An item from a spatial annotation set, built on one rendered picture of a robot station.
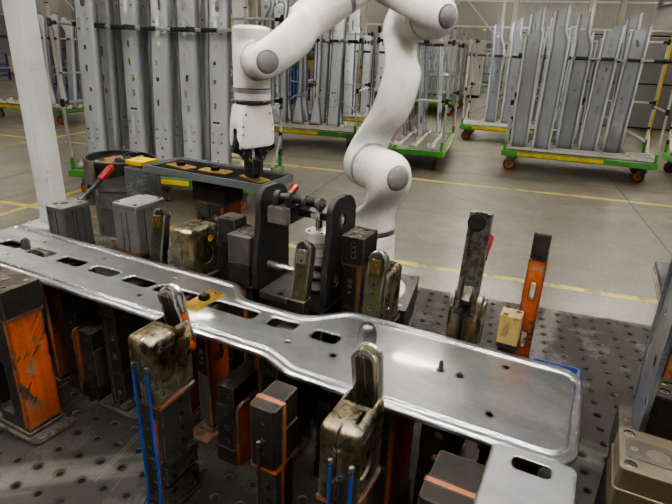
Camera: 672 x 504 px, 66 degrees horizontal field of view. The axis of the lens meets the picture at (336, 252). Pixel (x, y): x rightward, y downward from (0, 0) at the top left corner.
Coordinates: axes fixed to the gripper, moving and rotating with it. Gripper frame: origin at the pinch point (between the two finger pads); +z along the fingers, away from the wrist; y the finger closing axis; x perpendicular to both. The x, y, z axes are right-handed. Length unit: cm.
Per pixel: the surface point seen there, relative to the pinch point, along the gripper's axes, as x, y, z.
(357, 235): 36.3, 1.7, 6.7
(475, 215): 61, 1, -3
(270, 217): 20.5, 11.0, 5.1
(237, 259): 12.3, 13.8, 16.3
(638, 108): -245, -1179, 62
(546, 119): -204, -635, 48
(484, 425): 76, 19, 19
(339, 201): 32.9, 3.7, 0.2
